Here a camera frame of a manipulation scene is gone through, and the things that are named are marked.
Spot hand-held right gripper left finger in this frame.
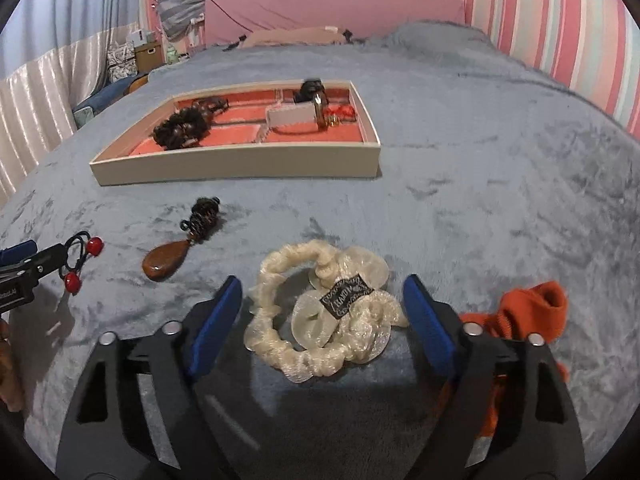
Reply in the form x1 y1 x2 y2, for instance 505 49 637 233
56 275 244 480

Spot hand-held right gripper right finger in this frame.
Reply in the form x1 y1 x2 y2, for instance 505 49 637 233
402 274 587 480

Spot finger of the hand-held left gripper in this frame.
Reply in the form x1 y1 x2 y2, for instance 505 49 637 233
0 241 39 265
0 243 69 292

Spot black hair tie red beads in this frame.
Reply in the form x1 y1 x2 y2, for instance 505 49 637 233
59 231 105 296

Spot cream scrunchie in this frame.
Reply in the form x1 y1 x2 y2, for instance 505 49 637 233
243 241 408 385

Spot red-lined jewelry tray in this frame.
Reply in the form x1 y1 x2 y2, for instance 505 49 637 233
89 79 382 187

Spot wooden bead bracelet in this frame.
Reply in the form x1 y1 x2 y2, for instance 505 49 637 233
151 107 212 151

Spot white cuff bracelet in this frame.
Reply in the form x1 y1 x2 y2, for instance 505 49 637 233
265 100 323 131

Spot black and red claw clip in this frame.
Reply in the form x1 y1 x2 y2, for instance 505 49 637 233
292 78 358 128

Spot person's left hand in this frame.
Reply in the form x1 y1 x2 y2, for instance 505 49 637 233
0 317 25 413

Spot orange scrunchie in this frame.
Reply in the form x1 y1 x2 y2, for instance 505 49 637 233
435 281 571 441

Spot white satin curtain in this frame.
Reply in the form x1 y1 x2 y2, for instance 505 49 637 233
0 25 146 201

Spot blue folded cloth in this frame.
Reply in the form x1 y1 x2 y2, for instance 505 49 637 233
74 77 133 121

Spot orange chair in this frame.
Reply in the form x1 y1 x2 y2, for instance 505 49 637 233
125 72 151 96

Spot patterned fabric bag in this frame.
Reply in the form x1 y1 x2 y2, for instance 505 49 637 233
106 40 138 83

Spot cardboard storage box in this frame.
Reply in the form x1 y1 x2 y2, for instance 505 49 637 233
134 42 163 73

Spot blue curtain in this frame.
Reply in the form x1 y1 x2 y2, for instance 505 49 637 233
0 0 151 78

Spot pink pillow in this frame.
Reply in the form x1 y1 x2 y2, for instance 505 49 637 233
204 0 466 51

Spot brown teardrop pendant hair tie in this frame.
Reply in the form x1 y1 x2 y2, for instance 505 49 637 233
142 197 223 282

